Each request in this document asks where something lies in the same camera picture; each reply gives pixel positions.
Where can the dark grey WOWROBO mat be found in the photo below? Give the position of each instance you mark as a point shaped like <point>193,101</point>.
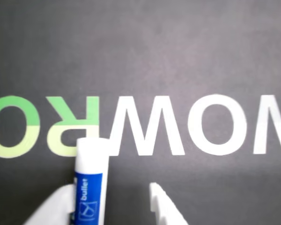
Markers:
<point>154,58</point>

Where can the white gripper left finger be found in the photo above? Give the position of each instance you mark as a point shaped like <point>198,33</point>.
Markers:
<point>53,208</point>

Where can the blue dry erase marker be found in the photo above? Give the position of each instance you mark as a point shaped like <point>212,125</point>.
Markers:
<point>91,187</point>

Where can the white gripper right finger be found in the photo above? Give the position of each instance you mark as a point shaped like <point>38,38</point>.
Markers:
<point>165,208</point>

